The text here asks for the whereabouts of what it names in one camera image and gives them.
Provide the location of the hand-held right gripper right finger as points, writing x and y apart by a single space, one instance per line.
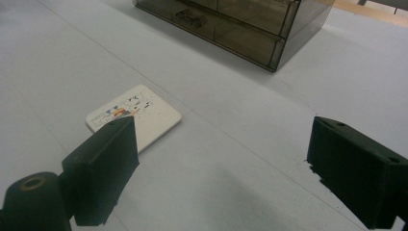
359 179

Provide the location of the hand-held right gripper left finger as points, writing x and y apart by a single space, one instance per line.
99 173

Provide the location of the smoky transparent drawer box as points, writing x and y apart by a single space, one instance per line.
309 19

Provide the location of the wooden table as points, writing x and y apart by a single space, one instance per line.
378 16

